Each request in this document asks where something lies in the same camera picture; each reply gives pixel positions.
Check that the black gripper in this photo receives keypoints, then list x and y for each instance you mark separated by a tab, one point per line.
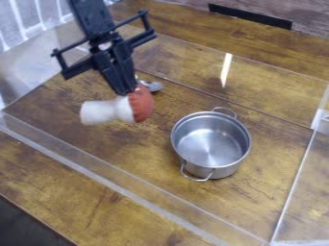
110	49

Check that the red and white toy mushroom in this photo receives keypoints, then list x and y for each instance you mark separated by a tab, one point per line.
132	108

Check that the silver metal pot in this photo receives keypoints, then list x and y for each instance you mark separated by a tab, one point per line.
212	142

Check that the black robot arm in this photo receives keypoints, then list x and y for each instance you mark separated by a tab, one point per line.
110	49

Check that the black strip on table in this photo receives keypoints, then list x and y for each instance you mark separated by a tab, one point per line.
252	16

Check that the yellow handled metal spoon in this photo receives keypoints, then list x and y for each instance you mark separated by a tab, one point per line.
153	86

